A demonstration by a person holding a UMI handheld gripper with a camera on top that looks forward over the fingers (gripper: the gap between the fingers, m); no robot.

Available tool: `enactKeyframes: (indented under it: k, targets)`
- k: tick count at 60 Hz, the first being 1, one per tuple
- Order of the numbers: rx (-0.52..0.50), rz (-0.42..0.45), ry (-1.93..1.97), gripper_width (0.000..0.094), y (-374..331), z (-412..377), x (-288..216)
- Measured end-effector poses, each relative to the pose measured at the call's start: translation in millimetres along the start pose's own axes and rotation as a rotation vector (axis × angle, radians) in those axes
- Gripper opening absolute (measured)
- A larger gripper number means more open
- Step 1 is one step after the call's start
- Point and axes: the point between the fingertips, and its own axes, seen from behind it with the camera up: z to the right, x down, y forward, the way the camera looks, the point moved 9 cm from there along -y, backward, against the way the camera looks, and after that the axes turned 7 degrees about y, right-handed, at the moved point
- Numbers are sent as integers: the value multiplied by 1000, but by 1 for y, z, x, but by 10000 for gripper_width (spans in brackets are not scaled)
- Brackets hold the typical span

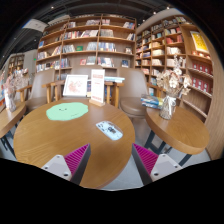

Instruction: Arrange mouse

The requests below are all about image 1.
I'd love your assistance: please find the white framed floral picture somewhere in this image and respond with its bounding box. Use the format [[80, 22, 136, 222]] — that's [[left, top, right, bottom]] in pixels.
[[62, 74, 89, 98]]

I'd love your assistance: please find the round wooden side table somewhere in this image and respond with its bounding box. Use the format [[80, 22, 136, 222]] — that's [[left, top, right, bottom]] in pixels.
[[0, 100, 28, 158], [144, 105, 211, 167]]

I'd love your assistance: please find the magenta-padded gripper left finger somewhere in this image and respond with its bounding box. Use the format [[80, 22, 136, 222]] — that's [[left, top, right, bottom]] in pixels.
[[40, 143, 92, 186]]

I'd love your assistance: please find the wide wooden bookshelf unit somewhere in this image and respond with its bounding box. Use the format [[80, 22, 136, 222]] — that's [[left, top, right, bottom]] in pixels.
[[35, 13, 138, 81]]

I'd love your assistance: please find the tall wooden bookshelf unit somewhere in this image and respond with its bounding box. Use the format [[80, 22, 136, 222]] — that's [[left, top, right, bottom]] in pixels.
[[134, 14, 224, 160]]

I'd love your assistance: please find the transparent computer mouse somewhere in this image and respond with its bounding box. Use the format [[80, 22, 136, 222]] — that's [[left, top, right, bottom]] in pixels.
[[95, 120, 124, 141]]

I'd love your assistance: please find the glass vase with dried flowers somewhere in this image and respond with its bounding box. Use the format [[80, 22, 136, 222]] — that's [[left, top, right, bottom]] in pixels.
[[155, 54, 193, 121]]

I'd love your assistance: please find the green blob-shaped mouse pad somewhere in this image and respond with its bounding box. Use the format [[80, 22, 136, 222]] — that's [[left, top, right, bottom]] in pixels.
[[45, 101, 90, 122]]

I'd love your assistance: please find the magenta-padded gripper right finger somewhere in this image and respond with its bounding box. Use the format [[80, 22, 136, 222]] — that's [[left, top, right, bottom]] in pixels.
[[131, 143, 184, 186]]

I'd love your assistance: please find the stack of colourful books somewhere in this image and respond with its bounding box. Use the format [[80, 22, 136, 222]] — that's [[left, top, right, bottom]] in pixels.
[[140, 93, 164, 110]]

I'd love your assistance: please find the stack of light blue books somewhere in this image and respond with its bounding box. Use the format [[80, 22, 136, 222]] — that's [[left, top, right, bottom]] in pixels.
[[104, 76, 126, 84]]

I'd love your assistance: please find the white sign on wooden stand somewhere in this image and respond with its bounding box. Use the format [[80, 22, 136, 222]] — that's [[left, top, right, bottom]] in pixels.
[[88, 68, 106, 108]]

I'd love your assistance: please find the small distant bookshelf unit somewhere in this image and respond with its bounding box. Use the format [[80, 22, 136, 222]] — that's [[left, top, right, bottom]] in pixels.
[[7, 53, 26, 76]]

